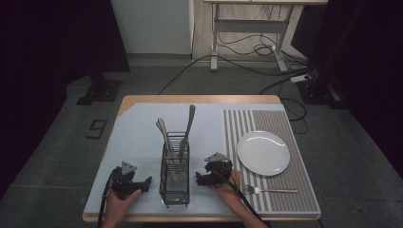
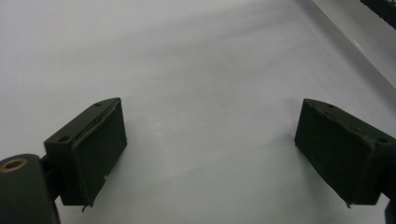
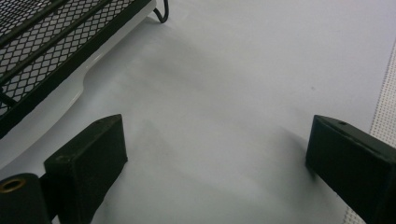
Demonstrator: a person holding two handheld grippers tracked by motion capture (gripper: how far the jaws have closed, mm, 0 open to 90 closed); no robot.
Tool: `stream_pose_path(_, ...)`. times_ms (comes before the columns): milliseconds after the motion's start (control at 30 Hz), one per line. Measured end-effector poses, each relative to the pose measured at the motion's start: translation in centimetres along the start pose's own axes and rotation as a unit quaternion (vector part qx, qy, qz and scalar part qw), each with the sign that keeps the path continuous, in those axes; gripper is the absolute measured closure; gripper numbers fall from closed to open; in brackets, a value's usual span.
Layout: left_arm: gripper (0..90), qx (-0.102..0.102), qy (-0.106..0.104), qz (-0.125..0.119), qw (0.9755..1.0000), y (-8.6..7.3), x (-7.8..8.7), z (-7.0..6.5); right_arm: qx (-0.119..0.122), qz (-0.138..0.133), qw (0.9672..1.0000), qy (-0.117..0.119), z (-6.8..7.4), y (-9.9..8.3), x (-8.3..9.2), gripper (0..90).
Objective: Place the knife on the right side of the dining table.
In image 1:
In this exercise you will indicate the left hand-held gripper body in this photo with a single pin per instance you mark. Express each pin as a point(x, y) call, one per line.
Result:
point(122, 185)

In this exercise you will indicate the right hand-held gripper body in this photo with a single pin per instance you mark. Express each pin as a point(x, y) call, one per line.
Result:
point(219, 167)

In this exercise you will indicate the person's left hand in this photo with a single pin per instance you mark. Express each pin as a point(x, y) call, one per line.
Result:
point(118, 205)

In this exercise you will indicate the person's right hand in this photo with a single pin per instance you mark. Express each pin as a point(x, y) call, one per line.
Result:
point(228, 188)

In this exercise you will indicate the white round plate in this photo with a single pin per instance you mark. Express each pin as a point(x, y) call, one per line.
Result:
point(263, 153)

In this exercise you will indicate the pale blue table mat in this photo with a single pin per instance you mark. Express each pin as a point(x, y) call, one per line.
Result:
point(136, 136)

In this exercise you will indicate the silver cutlery piece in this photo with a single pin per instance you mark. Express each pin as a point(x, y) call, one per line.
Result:
point(161, 131)
point(165, 133)

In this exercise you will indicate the silver fork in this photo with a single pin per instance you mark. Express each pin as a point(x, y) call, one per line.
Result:
point(272, 190)

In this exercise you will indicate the grey striped placemat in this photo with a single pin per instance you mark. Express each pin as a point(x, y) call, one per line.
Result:
point(294, 190)

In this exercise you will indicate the black stand base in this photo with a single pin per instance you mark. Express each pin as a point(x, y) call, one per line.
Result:
point(320, 91)
point(101, 90)

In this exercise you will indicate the white power strip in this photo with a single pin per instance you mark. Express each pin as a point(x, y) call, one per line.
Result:
point(301, 78)

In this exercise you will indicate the black curtain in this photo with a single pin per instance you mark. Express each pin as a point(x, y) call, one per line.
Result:
point(367, 63)
point(47, 63)

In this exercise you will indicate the white metal-framed desk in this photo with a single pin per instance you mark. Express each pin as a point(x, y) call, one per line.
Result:
point(250, 25)

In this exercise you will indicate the white panel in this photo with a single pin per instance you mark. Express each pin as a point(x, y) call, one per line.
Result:
point(152, 25)

